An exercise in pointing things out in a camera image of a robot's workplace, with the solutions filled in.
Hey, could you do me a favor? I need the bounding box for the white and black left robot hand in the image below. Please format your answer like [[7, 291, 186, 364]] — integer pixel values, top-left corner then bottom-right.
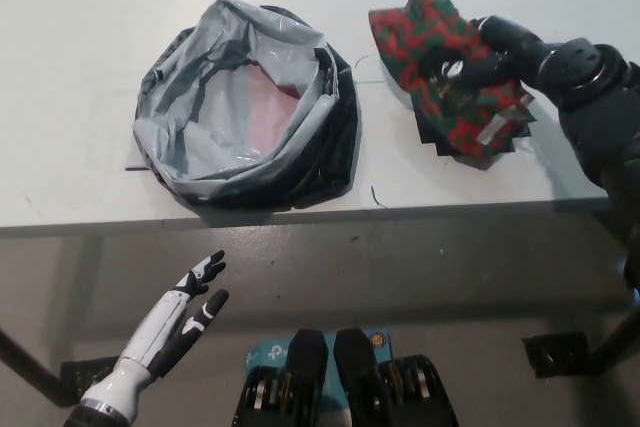
[[78, 249, 231, 422]]

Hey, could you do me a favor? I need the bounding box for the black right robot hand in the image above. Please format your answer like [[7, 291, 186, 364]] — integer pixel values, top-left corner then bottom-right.
[[432, 15, 552, 93]]

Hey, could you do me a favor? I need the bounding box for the red green coffee bean bag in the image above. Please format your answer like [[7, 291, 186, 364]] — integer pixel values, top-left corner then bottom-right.
[[367, 0, 531, 162]]

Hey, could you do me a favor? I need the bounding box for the black grey plastic bag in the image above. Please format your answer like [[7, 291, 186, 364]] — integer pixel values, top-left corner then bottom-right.
[[132, 0, 364, 213]]

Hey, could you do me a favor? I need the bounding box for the teal router box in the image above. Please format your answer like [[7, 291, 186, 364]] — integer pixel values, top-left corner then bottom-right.
[[243, 329, 396, 427]]

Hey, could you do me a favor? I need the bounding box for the black tape patch on table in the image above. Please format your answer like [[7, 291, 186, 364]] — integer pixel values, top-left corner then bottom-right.
[[413, 91, 539, 173]]

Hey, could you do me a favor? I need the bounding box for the black metal table leg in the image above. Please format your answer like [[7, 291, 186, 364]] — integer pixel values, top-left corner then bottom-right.
[[0, 329, 74, 407], [592, 296, 640, 378]]

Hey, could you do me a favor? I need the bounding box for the pink plastic sheet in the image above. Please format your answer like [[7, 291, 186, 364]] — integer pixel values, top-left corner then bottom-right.
[[249, 64, 307, 153]]

